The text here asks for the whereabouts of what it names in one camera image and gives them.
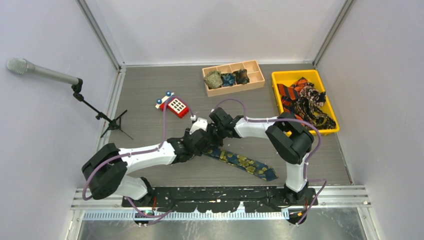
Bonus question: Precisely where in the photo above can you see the blue yellow floral tie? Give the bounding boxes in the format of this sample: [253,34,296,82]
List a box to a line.
[203,147,279,182]

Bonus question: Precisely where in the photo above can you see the red white toy brick block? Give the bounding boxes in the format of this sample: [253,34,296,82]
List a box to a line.
[155,91,190,119]

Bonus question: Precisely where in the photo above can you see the black floral patterned tie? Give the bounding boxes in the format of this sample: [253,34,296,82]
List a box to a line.
[301,82,337,130]

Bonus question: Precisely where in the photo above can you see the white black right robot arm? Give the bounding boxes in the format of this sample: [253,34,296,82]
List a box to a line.
[208,107,314,205]

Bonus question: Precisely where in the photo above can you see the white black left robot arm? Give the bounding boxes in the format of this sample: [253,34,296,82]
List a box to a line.
[81,129,213,207]

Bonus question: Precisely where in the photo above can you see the olive green rolled tie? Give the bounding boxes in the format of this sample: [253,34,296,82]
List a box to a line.
[203,70,223,89]

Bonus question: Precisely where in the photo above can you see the dark brown rolled tie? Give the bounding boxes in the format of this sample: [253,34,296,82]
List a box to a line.
[232,68,250,85]

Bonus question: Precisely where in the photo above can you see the wooden divided tray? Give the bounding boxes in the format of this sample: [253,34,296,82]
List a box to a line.
[202,60,265,97]

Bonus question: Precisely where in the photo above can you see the orange navy striped tie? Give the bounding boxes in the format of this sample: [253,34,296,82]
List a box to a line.
[277,77,314,125]

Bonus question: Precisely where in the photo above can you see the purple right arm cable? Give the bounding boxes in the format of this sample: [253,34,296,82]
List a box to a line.
[211,98,328,227]

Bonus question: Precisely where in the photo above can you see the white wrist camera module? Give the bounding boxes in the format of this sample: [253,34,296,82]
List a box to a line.
[189,117,208,135]

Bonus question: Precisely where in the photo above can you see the silver microphone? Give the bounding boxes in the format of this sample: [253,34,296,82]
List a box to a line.
[6,58,82,85]

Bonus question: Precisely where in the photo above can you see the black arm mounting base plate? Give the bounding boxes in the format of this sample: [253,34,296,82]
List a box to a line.
[121,186,318,224]

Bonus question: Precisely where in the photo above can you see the yellow plastic bin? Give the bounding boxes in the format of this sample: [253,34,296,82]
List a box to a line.
[271,69,340,135]

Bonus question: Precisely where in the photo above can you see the black microphone stand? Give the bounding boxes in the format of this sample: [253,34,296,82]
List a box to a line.
[71,78,133,140]

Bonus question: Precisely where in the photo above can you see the blue rolled tie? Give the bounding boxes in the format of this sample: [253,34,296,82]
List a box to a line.
[220,73,236,87]

